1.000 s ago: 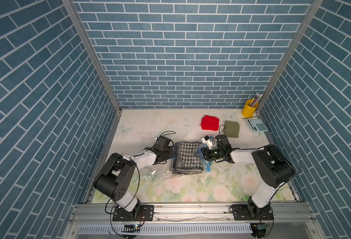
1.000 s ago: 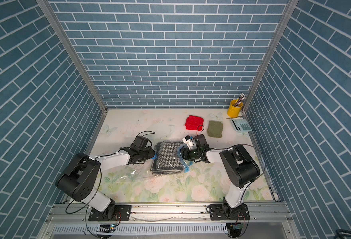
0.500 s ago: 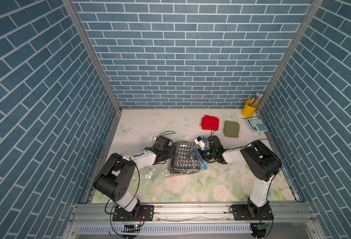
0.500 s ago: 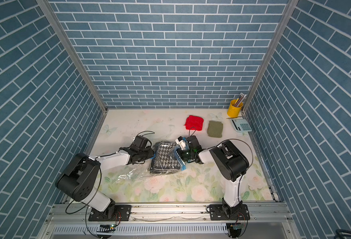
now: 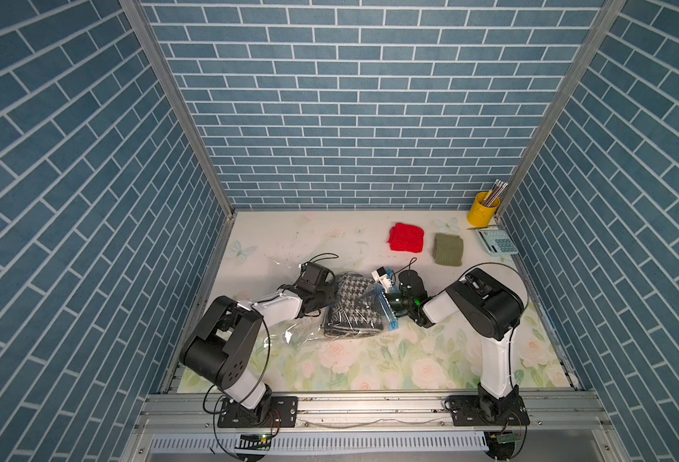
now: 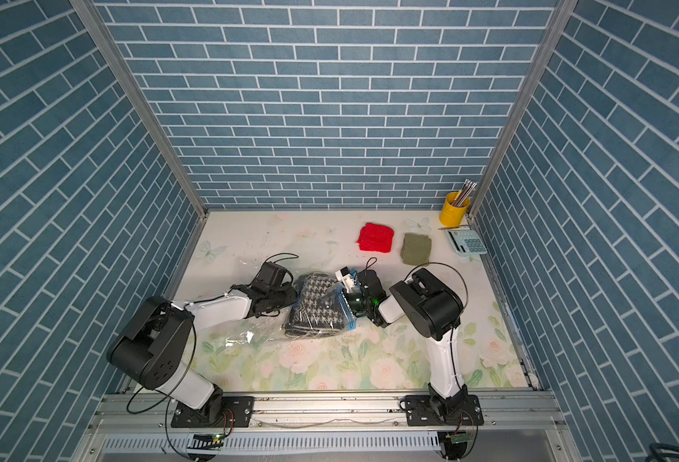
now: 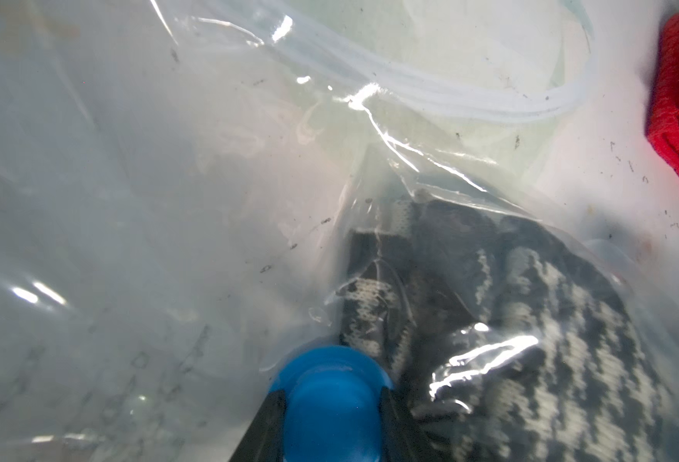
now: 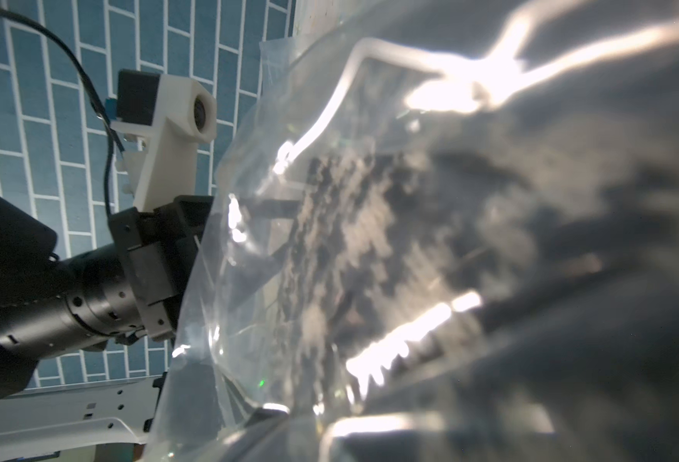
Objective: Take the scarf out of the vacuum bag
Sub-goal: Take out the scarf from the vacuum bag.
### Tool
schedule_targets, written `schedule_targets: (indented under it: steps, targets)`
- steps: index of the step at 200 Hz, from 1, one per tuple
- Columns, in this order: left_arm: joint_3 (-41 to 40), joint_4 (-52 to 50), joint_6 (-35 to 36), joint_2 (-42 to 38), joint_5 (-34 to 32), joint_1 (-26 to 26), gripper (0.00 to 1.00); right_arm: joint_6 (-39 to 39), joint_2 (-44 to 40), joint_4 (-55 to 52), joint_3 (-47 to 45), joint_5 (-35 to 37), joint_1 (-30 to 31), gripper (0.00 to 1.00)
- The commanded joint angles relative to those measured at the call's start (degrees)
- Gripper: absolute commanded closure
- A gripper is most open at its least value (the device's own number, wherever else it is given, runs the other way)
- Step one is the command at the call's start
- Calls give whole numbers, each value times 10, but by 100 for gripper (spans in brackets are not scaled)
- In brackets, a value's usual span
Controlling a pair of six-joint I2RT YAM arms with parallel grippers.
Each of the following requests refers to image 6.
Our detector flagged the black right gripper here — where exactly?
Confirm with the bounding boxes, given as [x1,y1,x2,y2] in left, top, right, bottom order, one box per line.
[318,291,374,318]

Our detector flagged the clear plastic vacuum bag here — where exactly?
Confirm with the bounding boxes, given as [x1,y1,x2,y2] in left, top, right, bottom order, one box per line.
[200,256,358,348]

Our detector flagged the black white houndstooth scarf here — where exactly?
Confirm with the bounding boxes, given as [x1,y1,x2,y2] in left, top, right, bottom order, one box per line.
[283,273,350,338]

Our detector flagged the red knitted scarf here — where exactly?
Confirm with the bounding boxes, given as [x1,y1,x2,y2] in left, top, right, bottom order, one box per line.
[357,223,395,253]

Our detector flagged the green knitted scarf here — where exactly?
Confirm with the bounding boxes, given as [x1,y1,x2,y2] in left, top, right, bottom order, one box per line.
[400,233,432,266]

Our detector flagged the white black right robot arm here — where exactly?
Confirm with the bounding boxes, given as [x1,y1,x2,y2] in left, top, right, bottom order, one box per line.
[335,263,484,427]

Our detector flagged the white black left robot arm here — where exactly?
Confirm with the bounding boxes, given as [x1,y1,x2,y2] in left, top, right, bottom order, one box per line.
[107,261,298,425]

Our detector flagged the light blue calculator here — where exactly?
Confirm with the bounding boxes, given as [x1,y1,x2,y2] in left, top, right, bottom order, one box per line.
[446,228,488,256]

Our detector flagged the yellow pen holder cup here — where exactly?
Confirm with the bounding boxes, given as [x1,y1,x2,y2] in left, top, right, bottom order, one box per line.
[439,192,470,228]

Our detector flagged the pens in yellow cup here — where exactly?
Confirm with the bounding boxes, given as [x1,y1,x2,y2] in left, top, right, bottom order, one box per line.
[452,180,478,208]

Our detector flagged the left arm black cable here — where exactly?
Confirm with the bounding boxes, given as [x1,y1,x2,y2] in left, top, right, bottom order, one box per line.
[263,252,300,273]

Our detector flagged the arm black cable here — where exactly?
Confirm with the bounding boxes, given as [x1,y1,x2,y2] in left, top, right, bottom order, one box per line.
[405,261,470,307]
[263,252,300,273]

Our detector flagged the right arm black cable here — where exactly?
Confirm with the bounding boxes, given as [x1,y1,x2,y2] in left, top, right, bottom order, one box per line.
[405,261,470,307]

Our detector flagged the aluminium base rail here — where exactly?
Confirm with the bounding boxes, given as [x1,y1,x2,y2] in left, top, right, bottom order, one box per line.
[74,390,579,461]

